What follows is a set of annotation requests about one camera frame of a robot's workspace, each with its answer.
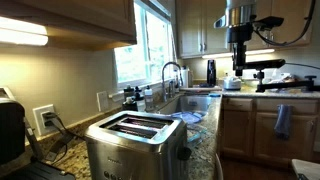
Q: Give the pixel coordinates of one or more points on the white switch plate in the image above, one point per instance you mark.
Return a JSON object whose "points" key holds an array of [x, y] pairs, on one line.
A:
{"points": [[102, 101]]}

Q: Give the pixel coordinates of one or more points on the black flat grill device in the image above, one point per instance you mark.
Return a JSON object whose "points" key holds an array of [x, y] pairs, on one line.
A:
{"points": [[36, 171]]}

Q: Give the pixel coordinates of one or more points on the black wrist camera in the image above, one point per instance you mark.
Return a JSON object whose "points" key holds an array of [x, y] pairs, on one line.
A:
{"points": [[268, 22]]}

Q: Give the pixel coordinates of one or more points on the white pot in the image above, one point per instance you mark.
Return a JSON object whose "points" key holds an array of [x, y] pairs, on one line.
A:
{"points": [[232, 83]]}

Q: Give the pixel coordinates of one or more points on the kitchen window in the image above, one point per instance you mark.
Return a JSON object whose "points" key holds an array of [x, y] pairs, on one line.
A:
{"points": [[143, 50]]}

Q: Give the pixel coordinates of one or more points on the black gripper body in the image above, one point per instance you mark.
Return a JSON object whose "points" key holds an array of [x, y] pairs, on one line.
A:
{"points": [[240, 33]]}

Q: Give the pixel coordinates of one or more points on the black pump bottle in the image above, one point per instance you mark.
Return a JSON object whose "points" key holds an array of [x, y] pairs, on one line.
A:
{"points": [[138, 94]]}

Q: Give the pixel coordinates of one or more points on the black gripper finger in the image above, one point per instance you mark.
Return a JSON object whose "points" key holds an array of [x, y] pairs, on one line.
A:
{"points": [[236, 61], [242, 56]]}

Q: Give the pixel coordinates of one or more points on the black countertop appliance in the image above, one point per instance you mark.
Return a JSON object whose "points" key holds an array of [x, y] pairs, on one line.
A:
{"points": [[10, 133]]}

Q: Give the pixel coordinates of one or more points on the wide under-cabinet light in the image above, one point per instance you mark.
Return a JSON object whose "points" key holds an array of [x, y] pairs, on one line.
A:
{"points": [[20, 33]]}

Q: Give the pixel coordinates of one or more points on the blue plate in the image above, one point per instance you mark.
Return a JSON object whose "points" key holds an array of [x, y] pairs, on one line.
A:
{"points": [[188, 117]]}

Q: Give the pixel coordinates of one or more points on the white wall outlet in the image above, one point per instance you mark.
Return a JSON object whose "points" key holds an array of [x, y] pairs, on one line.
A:
{"points": [[37, 123]]}

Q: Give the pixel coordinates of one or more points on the blue grey dish towel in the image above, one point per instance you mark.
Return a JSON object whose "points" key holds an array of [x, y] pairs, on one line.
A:
{"points": [[283, 121]]}

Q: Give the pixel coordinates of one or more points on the black bar-shaped camera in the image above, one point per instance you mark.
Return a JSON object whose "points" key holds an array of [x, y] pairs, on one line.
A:
{"points": [[266, 63]]}

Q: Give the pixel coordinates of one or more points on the wooden base cabinets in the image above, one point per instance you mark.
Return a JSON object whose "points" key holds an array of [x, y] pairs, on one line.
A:
{"points": [[246, 130]]}

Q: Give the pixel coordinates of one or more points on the chrome kitchen faucet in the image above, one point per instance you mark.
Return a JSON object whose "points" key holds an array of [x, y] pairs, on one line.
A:
{"points": [[164, 83]]}

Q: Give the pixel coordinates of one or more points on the white table corner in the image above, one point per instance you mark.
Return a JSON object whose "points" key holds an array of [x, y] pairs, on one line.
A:
{"points": [[306, 169]]}

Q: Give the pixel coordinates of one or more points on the dark pump soap bottle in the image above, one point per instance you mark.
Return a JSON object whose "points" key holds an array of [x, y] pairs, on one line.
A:
{"points": [[128, 92]]}

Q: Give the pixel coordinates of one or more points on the narrow under-cabinet light strip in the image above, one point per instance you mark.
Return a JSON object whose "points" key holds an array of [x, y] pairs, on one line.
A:
{"points": [[216, 55]]}

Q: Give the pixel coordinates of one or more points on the white paper towel roll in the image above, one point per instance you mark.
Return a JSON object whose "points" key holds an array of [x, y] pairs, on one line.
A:
{"points": [[184, 77]]}

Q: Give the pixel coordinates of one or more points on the wooden wall cabinet over toaster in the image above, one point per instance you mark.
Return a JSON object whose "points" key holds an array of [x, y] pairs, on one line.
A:
{"points": [[83, 16]]}

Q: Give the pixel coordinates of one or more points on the stainless steel toaster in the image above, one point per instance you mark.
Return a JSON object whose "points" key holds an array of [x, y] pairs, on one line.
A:
{"points": [[136, 150]]}

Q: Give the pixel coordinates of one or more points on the tall black bottle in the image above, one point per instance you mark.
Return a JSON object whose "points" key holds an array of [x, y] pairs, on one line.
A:
{"points": [[211, 71]]}

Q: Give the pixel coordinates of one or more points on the black camera clamp stand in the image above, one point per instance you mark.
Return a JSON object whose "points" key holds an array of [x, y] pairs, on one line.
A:
{"points": [[286, 85]]}

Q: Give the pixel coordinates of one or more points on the black bottle with white cap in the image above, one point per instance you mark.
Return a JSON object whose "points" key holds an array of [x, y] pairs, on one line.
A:
{"points": [[129, 105]]}

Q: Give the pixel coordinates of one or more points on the clear glass container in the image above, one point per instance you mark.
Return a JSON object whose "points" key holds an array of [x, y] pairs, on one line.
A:
{"points": [[196, 135]]}

